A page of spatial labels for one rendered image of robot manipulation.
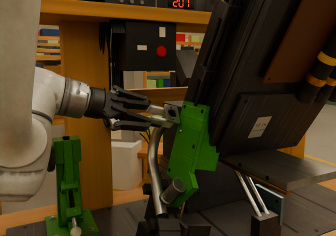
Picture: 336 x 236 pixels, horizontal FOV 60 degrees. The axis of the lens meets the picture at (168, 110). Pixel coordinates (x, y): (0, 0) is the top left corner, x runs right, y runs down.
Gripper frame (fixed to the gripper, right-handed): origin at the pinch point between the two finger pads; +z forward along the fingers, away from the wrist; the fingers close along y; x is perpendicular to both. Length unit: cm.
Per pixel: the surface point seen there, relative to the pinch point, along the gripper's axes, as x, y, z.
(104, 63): 9.4, 25.2, -12.6
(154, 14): -11.2, 29.3, -4.1
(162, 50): -3.9, 23.5, 1.8
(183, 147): -1.1, -9.5, 5.0
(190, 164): -2.6, -15.1, 5.0
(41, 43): 604, 691, -11
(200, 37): 357, 634, 403
